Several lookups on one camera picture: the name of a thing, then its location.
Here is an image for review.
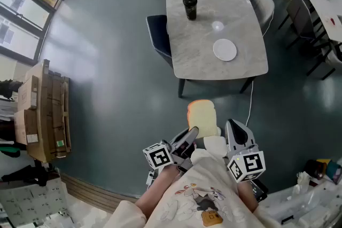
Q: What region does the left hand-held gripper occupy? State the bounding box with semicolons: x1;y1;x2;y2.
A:
143;127;200;186

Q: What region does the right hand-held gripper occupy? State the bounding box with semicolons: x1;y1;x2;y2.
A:
223;119;266;184

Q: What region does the slice of white bread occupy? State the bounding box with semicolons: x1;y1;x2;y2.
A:
186;99;219;140

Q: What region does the white round plate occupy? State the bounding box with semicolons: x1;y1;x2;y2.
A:
213;38;238;62

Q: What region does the person's left forearm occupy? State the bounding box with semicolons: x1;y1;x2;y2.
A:
135;165;185;219

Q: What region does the person's right forearm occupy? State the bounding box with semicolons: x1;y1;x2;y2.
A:
236;180;260;213

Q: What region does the person's cream printed shirt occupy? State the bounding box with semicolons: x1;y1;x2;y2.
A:
103;135;281;228

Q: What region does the black display device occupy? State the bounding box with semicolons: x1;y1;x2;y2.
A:
251;178;269;202

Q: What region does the black round container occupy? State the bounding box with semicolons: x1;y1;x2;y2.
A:
304;159;325;179

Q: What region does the white cluttered workbench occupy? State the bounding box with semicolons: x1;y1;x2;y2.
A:
263;176;342;228

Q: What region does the teal container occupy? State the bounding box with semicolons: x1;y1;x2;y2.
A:
325;160;342;185

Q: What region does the dark blue upholstered chair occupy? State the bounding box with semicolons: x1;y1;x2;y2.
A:
146;14;174;69

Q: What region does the pale grey chair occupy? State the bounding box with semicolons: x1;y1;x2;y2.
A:
307;42;342;81

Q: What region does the black lidded cup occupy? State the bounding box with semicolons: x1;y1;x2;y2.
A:
182;0;198;21

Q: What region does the light grey shell chair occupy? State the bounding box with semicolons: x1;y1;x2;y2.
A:
247;0;275;33

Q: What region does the dark grey chair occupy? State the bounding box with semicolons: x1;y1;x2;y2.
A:
277;0;325;49

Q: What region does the stack of flattened cardboard boxes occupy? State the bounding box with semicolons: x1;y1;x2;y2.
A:
13;59;72;163

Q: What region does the white table with red stain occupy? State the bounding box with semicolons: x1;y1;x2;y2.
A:
303;0;342;43

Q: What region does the white perforated board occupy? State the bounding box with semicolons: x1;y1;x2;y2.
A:
0;177;72;226

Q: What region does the black-framed window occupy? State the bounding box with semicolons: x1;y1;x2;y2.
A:
0;0;58;62

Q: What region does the white power cable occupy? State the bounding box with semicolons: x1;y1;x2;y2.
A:
235;0;275;127

